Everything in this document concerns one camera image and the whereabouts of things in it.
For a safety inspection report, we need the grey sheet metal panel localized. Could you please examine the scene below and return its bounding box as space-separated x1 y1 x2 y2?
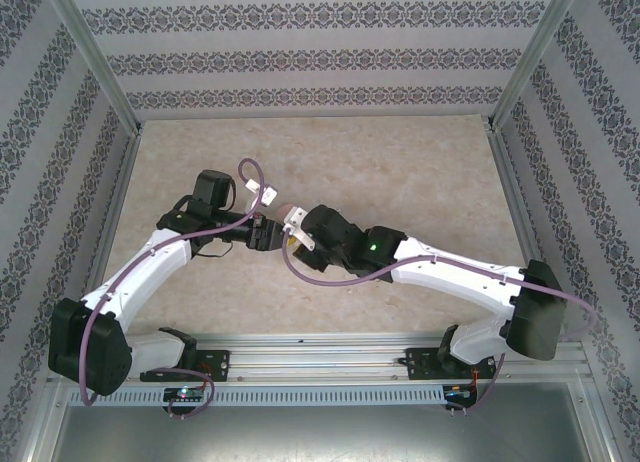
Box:
29 381 616 462

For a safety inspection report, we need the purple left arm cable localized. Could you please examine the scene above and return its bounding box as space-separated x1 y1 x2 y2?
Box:
79 157 266 407

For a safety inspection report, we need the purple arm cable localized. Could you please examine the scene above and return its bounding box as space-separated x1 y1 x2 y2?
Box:
281 224 599 343
79 157 266 407

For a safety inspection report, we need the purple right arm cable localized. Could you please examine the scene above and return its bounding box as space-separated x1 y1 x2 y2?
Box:
281 224 599 343

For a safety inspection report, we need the aluminium side rail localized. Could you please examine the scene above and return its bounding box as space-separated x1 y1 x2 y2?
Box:
82 129 146 303
487 126 609 333

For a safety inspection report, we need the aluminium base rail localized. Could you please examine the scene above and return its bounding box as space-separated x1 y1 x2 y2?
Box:
119 331 586 383

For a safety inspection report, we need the slotted grey cable duct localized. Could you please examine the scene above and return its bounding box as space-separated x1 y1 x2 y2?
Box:
64 381 481 408

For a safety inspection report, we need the short purple cable loop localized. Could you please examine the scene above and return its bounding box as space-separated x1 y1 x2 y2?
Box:
167 369 216 421
467 354 506 413

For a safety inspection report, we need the aluminium frame post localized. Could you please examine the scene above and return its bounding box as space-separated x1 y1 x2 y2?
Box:
39 0 146 133
487 0 589 133

